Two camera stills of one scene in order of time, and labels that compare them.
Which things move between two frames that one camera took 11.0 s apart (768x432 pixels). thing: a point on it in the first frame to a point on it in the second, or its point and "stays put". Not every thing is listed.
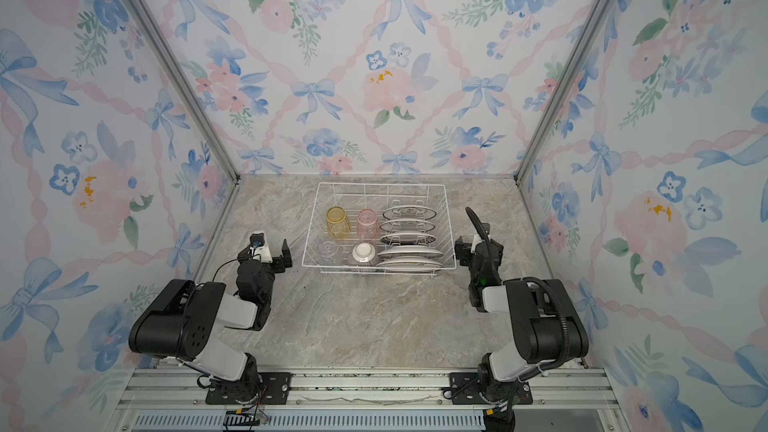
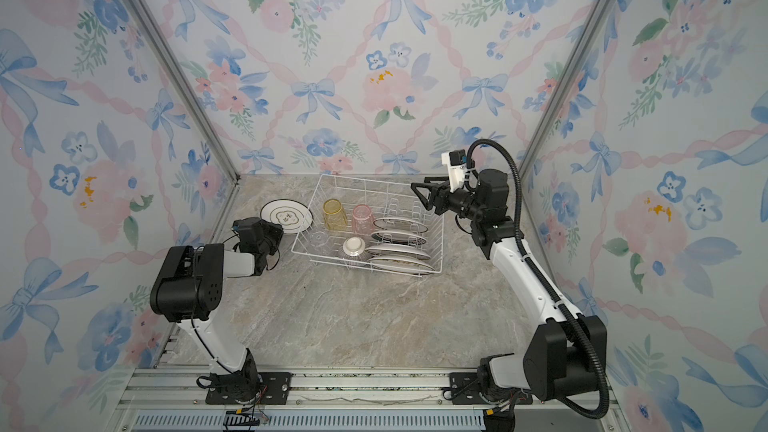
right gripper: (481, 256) to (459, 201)
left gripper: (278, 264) to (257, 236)
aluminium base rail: (369, 399) stays put
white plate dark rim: (409, 212) to (294, 216)
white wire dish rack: (380, 229) stays put
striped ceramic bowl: (363, 252) to (353, 246)
